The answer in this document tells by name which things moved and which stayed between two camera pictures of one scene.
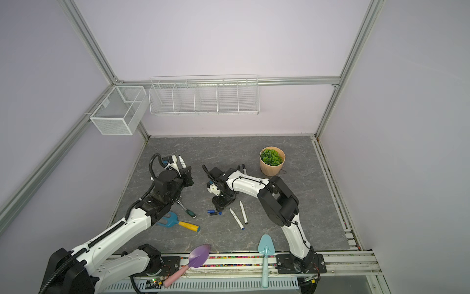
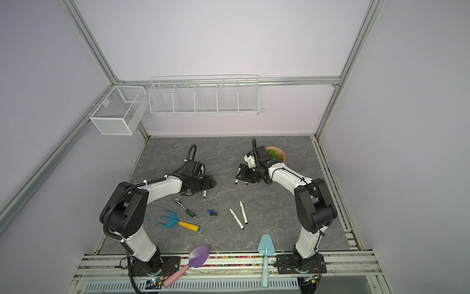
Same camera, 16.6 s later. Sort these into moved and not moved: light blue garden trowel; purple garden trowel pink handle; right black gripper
Moved: right black gripper
Not moved: light blue garden trowel; purple garden trowel pink handle
